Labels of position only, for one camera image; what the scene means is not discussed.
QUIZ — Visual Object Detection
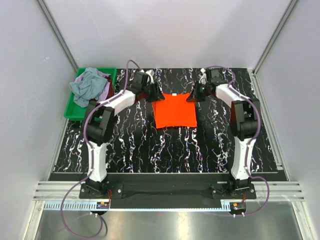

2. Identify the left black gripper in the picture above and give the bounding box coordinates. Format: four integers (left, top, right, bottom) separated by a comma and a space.
141, 81, 164, 103

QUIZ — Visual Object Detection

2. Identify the orange t shirt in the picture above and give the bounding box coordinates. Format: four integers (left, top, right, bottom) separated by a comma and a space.
152, 93, 197, 129

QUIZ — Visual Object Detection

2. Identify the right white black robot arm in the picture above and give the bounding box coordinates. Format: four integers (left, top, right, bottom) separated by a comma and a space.
186, 82, 261, 199

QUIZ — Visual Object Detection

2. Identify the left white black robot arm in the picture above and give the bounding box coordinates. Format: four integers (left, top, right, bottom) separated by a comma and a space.
82, 82, 165, 198

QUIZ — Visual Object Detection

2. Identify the dark red t shirt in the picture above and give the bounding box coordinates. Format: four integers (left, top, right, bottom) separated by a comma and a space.
97, 76, 115, 102

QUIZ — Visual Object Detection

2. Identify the lilac t shirt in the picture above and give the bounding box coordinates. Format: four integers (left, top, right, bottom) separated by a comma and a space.
74, 70, 113, 101

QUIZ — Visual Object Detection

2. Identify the grey-blue t shirt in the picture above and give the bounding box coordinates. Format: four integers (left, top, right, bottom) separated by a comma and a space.
69, 67, 108, 109

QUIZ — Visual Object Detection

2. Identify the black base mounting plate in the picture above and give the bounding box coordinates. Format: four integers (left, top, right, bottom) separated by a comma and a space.
79, 173, 257, 210

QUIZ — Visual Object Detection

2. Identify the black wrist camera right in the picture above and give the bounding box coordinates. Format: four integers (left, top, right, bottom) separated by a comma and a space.
199, 68, 227, 86

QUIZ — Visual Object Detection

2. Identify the right aluminium corner post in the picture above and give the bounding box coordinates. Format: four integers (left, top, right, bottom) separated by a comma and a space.
252, 0, 300, 75

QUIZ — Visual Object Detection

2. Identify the aluminium corner post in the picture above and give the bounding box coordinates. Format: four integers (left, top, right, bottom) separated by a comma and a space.
252, 0, 300, 75
35, 0, 79, 73

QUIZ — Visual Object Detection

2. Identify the left aluminium corner post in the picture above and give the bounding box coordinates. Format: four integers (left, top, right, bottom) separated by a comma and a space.
35, 0, 79, 73

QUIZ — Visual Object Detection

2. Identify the white slotted cable duct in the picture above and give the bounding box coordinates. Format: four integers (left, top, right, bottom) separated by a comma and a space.
43, 201, 233, 211

